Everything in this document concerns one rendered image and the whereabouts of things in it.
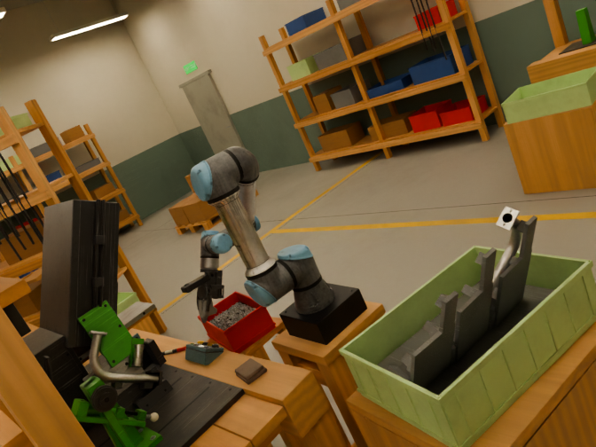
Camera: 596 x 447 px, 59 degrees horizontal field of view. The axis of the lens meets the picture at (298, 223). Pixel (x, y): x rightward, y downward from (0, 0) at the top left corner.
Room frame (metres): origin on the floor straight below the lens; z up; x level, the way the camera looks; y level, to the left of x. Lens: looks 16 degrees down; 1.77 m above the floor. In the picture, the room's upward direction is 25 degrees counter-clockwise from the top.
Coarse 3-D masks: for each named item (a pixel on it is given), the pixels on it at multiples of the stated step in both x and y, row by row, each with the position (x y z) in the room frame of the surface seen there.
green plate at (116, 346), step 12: (96, 312) 1.80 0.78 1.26; (108, 312) 1.81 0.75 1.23; (84, 324) 1.76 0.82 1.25; (96, 324) 1.77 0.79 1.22; (108, 324) 1.79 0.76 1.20; (120, 324) 1.81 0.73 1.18; (108, 336) 1.77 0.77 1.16; (120, 336) 1.78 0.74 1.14; (108, 348) 1.75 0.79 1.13; (120, 348) 1.76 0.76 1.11; (108, 360) 1.73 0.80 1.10; (120, 360) 1.74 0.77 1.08
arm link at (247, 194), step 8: (232, 152) 1.73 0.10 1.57; (240, 152) 1.74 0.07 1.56; (248, 152) 1.77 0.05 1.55; (240, 160) 1.72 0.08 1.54; (248, 160) 1.74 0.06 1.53; (256, 160) 1.80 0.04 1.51; (248, 168) 1.74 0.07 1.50; (256, 168) 1.78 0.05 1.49; (248, 176) 1.77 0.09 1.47; (256, 176) 1.81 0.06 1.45; (240, 184) 1.83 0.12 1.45; (248, 184) 1.82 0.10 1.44; (240, 192) 1.85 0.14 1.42; (248, 192) 1.85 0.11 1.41; (248, 200) 1.88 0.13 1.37; (248, 208) 1.91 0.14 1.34; (256, 224) 2.02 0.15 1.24
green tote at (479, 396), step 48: (432, 288) 1.53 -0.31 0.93; (576, 288) 1.23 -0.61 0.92; (384, 336) 1.44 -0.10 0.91; (528, 336) 1.14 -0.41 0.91; (576, 336) 1.21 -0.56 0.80; (384, 384) 1.22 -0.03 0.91; (480, 384) 1.06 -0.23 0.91; (528, 384) 1.12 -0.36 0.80; (432, 432) 1.09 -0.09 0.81; (480, 432) 1.04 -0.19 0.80
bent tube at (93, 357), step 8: (96, 336) 1.72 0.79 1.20; (96, 344) 1.71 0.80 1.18; (96, 352) 1.69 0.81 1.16; (96, 360) 1.68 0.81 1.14; (96, 368) 1.67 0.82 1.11; (104, 376) 1.66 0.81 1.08; (112, 376) 1.67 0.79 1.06; (120, 376) 1.68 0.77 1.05; (128, 376) 1.69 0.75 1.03; (136, 376) 1.70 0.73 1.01; (144, 376) 1.71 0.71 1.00; (152, 376) 1.72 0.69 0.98
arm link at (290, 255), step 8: (288, 248) 1.80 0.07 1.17; (296, 248) 1.77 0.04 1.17; (304, 248) 1.75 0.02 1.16; (280, 256) 1.75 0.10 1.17; (288, 256) 1.73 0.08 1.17; (296, 256) 1.73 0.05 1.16; (304, 256) 1.73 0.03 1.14; (312, 256) 1.77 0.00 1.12; (288, 264) 1.72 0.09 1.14; (296, 264) 1.72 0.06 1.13; (304, 264) 1.73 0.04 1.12; (312, 264) 1.75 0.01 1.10; (296, 272) 1.71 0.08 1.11; (304, 272) 1.73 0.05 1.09; (312, 272) 1.74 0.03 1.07; (296, 280) 1.71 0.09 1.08; (304, 280) 1.73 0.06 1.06; (312, 280) 1.73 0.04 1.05; (296, 288) 1.75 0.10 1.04
